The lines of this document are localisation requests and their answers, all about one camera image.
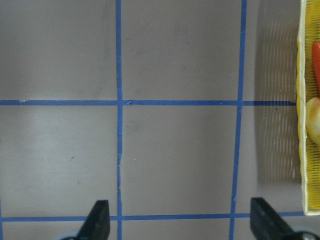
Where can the orange toy carrot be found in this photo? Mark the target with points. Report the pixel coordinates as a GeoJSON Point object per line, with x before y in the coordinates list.
{"type": "Point", "coordinates": [316, 63]}

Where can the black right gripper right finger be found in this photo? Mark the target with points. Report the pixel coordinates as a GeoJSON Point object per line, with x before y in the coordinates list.
{"type": "Point", "coordinates": [266, 223]}

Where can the yellow plastic basket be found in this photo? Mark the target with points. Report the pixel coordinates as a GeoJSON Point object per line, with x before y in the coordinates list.
{"type": "Point", "coordinates": [306, 89]}

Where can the toy croissant bread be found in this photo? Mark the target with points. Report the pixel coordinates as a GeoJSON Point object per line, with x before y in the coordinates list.
{"type": "Point", "coordinates": [313, 119]}

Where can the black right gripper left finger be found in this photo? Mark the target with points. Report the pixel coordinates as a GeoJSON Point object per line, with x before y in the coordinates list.
{"type": "Point", "coordinates": [97, 224]}

